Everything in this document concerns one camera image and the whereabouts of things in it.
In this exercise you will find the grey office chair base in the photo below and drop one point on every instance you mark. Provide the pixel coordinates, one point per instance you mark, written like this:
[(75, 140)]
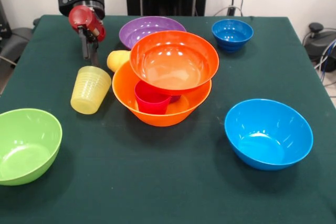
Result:
[(13, 43)]

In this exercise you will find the red plastic bowl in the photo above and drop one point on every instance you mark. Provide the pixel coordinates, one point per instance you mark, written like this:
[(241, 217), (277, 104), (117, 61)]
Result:
[(173, 61)]

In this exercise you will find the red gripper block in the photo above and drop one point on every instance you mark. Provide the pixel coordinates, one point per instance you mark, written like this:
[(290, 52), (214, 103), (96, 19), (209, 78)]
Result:
[(84, 19)]

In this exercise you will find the pink plastic cup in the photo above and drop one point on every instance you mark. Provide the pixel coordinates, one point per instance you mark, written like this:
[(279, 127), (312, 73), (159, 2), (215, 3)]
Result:
[(149, 103)]

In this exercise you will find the green plastic bowl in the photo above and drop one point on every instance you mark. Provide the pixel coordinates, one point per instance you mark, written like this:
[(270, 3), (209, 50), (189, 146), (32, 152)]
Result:
[(26, 145)]

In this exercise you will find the black office chair base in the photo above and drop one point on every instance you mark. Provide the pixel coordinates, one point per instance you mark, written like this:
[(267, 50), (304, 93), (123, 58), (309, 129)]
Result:
[(320, 43)]

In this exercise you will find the small dark blue bowl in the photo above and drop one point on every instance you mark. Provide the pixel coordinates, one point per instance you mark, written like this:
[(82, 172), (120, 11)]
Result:
[(232, 35)]

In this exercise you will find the pale yellow ribbed cup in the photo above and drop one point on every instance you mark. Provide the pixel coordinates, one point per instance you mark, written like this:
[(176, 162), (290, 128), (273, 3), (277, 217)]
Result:
[(89, 93)]

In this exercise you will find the large orange plastic bowl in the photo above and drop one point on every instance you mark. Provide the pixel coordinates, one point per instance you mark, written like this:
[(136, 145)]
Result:
[(123, 87)]

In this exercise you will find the purple plastic cup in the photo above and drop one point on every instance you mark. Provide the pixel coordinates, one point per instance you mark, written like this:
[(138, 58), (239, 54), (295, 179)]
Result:
[(176, 98)]

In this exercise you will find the yellow plastic cup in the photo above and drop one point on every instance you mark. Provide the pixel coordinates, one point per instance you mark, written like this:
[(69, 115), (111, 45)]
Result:
[(115, 60)]

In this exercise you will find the dark green table cloth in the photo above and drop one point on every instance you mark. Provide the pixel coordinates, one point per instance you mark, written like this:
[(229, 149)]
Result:
[(157, 176)]

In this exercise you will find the purple plastic bowl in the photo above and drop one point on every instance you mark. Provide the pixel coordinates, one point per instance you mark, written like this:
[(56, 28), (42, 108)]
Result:
[(136, 30)]

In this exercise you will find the light blue plastic bowl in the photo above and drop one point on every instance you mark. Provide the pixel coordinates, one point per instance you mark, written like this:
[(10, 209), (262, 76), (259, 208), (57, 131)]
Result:
[(267, 134)]

